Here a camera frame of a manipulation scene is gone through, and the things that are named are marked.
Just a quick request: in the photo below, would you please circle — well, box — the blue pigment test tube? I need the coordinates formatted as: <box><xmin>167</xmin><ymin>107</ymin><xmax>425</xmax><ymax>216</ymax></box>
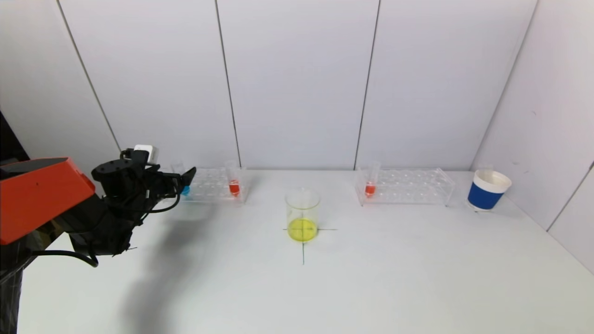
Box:
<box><xmin>171</xmin><ymin>161</ymin><xmax>192</xmax><ymax>196</ymax></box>

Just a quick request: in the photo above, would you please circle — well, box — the clear glass beaker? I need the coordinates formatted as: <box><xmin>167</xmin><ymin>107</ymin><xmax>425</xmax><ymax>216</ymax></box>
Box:
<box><xmin>284</xmin><ymin>187</ymin><xmax>321</xmax><ymax>244</ymax></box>

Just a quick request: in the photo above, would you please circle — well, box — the red pigment test tube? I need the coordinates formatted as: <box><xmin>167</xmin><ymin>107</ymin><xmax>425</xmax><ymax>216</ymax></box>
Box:
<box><xmin>364</xmin><ymin>161</ymin><xmax>381</xmax><ymax>199</ymax></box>
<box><xmin>227</xmin><ymin>162</ymin><xmax>242</xmax><ymax>198</ymax></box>

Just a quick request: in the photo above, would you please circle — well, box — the clear acrylic test tube rack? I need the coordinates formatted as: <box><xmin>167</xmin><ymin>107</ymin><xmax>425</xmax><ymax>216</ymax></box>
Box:
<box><xmin>179</xmin><ymin>167</ymin><xmax>252</xmax><ymax>205</ymax></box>
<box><xmin>355</xmin><ymin>167</ymin><xmax>455</xmax><ymax>207</ymax></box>

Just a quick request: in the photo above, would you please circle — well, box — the blue paper cup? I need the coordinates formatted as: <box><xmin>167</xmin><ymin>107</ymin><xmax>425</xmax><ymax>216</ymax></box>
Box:
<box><xmin>467</xmin><ymin>169</ymin><xmax>512</xmax><ymax>213</ymax></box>

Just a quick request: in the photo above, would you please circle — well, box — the black camera cable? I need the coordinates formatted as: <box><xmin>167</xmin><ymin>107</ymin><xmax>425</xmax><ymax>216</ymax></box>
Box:
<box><xmin>139</xmin><ymin>186</ymin><xmax>181</xmax><ymax>215</ymax></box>

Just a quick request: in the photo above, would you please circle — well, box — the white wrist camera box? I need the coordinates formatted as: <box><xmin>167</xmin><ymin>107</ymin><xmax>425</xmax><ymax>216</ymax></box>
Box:
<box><xmin>134</xmin><ymin>144</ymin><xmax>160</xmax><ymax>166</ymax></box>

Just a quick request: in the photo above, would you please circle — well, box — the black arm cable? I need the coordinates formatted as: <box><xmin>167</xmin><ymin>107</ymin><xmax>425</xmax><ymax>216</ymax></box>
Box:
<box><xmin>28</xmin><ymin>249</ymin><xmax>99</xmax><ymax>268</ymax></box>

